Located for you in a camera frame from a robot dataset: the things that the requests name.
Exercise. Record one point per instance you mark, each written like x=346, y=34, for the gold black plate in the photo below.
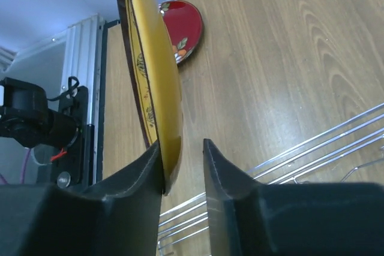
x=156, y=82

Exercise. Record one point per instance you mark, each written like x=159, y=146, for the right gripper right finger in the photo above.
x=247, y=217

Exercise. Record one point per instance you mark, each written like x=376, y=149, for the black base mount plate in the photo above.
x=75, y=168

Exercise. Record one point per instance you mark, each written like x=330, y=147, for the red floral bowl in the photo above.
x=185, y=27

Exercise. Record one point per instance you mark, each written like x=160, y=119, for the wire dish rack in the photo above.
x=348, y=152

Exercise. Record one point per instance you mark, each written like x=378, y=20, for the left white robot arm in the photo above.
x=31, y=118

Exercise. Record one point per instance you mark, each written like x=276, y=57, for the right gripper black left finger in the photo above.
x=117, y=216

